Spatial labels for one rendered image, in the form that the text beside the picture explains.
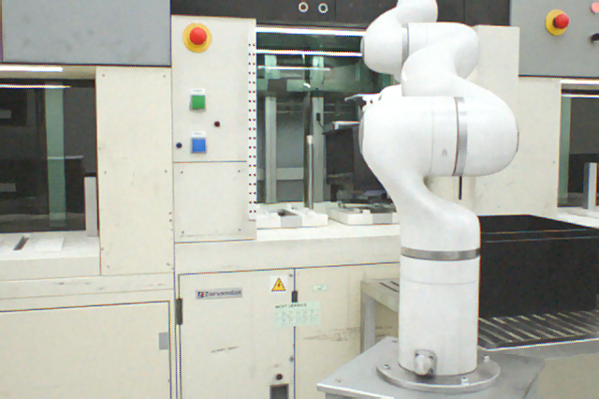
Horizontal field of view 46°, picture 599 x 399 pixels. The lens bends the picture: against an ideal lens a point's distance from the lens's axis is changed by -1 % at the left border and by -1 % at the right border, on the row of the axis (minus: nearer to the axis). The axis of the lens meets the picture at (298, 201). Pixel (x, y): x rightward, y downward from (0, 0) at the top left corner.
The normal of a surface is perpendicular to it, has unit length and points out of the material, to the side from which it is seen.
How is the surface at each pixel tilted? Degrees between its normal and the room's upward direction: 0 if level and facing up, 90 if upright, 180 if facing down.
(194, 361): 90
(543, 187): 90
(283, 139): 90
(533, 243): 90
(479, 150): 111
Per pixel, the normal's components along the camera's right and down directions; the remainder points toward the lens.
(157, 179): 0.28, 0.10
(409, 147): -0.01, 0.20
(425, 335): -0.43, 0.09
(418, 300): -0.62, 0.07
